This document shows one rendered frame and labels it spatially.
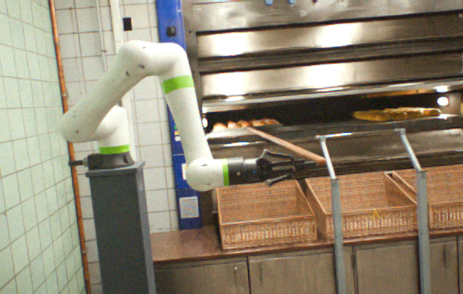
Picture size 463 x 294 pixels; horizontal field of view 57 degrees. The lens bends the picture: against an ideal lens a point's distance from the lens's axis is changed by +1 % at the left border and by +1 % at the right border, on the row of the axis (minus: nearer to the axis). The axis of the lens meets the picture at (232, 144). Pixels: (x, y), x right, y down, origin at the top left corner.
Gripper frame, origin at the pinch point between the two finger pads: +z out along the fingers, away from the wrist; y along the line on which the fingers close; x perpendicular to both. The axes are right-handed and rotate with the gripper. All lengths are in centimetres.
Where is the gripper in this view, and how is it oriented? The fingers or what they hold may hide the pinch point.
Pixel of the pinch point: (304, 165)
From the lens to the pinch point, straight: 145.3
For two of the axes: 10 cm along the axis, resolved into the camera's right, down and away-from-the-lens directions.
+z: 9.9, -0.9, 0.5
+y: 0.9, 9.9, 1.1
